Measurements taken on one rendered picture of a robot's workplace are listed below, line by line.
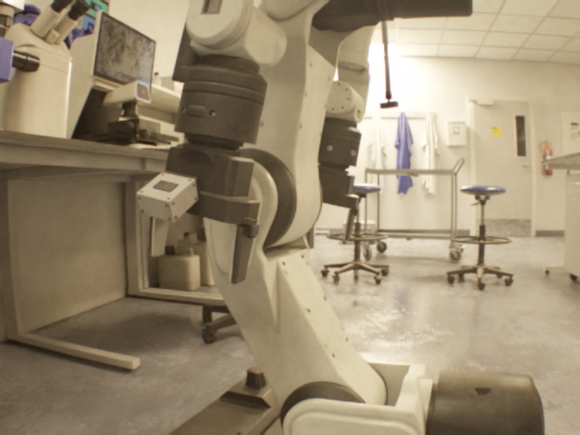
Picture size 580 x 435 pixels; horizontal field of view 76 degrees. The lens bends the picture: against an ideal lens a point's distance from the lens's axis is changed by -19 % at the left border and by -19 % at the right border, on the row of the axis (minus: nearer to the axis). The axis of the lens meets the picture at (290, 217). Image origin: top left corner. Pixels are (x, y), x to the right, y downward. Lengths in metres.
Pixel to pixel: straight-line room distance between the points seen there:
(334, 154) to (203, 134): 0.44
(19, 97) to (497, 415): 1.11
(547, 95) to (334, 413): 6.81
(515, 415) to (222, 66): 0.56
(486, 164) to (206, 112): 6.35
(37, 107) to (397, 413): 0.96
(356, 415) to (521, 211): 6.32
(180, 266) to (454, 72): 5.20
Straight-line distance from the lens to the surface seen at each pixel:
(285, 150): 0.62
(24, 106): 1.08
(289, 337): 0.65
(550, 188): 7.03
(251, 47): 0.45
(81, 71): 1.83
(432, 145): 6.50
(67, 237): 2.33
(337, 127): 0.84
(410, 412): 0.60
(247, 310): 0.64
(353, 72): 0.93
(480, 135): 6.71
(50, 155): 1.09
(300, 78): 0.62
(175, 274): 2.89
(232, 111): 0.43
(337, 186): 0.85
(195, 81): 0.44
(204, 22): 0.44
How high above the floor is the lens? 0.62
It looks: 3 degrees down
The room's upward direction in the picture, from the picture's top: straight up
